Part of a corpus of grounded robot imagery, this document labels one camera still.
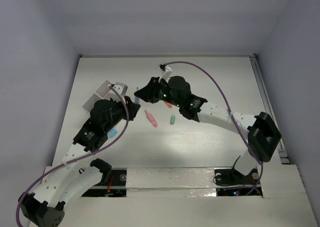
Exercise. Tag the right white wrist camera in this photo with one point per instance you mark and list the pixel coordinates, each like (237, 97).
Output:
(166, 72)

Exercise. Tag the aluminium rail right edge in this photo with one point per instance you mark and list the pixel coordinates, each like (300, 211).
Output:
(282, 153)

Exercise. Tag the pink highlighter marker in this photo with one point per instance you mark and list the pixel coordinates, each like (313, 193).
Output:
(151, 118)

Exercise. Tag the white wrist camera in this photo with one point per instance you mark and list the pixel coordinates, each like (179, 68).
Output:
(121, 88)
(166, 72)

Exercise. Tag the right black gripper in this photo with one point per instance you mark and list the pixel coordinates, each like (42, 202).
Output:
(148, 93)

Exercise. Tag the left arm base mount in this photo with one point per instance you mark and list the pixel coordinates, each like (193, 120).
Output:
(112, 184)

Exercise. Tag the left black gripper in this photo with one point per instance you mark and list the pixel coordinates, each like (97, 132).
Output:
(132, 107)

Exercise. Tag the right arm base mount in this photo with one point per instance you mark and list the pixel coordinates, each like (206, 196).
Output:
(230, 182)

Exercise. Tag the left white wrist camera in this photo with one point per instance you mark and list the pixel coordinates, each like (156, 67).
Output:
(121, 88)

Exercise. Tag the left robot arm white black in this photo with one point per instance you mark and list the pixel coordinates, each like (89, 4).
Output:
(80, 169)

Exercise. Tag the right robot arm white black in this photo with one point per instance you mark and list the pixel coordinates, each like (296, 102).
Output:
(259, 132)

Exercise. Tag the orange highlighter marker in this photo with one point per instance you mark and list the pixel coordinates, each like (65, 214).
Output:
(168, 105)

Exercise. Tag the white compartment organizer box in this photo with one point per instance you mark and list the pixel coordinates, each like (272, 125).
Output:
(103, 92)

